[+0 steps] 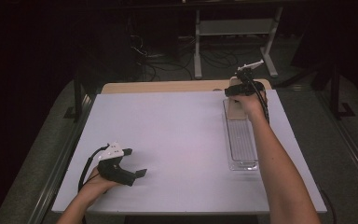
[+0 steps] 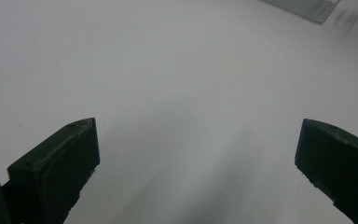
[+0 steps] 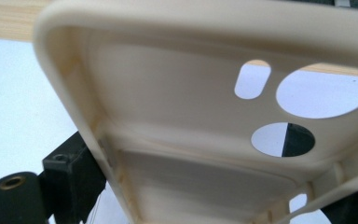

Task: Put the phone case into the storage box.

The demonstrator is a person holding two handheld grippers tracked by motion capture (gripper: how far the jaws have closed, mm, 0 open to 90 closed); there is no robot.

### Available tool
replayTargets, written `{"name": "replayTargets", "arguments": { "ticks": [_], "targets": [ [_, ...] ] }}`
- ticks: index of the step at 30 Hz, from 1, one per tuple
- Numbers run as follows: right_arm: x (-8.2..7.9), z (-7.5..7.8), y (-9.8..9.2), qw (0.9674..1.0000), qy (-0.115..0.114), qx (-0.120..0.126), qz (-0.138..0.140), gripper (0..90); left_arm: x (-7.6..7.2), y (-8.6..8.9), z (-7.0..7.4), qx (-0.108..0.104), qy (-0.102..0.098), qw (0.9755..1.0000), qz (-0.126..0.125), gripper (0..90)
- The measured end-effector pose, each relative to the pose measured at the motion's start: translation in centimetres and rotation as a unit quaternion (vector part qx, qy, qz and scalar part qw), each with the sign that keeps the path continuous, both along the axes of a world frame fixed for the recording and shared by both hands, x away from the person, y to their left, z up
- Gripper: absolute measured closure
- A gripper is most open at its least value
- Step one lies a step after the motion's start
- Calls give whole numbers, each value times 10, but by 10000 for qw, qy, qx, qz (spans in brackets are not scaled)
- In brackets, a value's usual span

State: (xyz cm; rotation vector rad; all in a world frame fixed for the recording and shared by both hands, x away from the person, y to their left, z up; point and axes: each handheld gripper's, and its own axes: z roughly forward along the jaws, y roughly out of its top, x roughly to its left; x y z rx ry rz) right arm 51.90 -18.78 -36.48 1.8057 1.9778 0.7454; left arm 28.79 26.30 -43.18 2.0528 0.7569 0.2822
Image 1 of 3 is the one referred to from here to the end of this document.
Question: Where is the person's right hand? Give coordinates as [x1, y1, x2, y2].
[232, 90, 269, 123]

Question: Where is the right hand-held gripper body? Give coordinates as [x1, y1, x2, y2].
[236, 59, 266, 98]

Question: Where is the person's left hand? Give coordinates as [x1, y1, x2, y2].
[78, 165, 121, 201]

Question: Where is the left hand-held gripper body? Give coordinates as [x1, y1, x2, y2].
[96, 141, 137, 188]

